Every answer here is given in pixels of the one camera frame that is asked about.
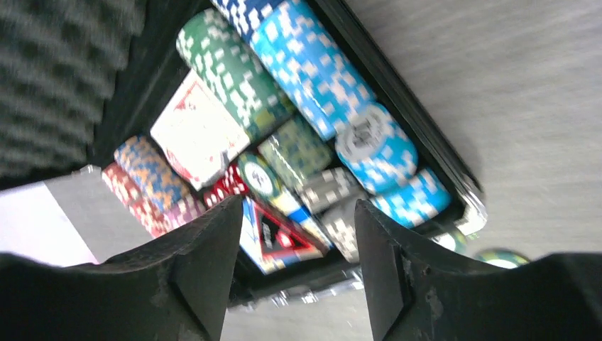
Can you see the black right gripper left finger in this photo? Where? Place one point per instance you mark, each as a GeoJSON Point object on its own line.
{"type": "Point", "coordinates": [175, 287]}

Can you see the green chip row in case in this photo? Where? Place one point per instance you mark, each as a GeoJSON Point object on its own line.
{"type": "Point", "coordinates": [232, 71]}

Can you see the grey chip row in case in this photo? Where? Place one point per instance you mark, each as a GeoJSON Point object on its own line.
{"type": "Point", "coordinates": [332, 195]}

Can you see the blue-orange chip row in case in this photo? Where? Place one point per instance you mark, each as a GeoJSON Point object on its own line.
{"type": "Point", "coordinates": [151, 172]}

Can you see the row of red dice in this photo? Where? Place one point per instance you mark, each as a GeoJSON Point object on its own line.
{"type": "Point", "coordinates": [231, 183]}

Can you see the blue chip row in case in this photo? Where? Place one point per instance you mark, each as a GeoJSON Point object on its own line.
{"type": "Point", "coordinates": [302, 56]}

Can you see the purple white chip roll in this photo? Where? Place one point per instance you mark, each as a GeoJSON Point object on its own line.
{"type": "Point", "coordinates": [184, 211]}

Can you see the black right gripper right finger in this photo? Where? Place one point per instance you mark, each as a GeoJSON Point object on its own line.
{"type": "Point", "coordinates": [418, 290]}

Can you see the black poker set case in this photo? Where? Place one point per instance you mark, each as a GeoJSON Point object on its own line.
{"type": "Point", "coordinates": [80, 77]}

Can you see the red white chip roll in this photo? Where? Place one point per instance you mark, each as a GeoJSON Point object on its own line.
{"type": "Point", "coordinates": [127, 191]}

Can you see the green chip stack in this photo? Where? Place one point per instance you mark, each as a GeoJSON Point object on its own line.
{"type": "Point", "coordinates": [296, 152]}

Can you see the red playing card box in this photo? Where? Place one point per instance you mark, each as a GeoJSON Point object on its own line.
{"type": "Point", "coordinates": [196, 133]}

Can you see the green 20 chip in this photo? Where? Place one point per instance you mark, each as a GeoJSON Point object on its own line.
{"type": "Point", "coordinates": [504, 258]}
{"type": "Point", "coordinates": [454, 241]}
{"type": "Point", "coordinates": [259, 176]}

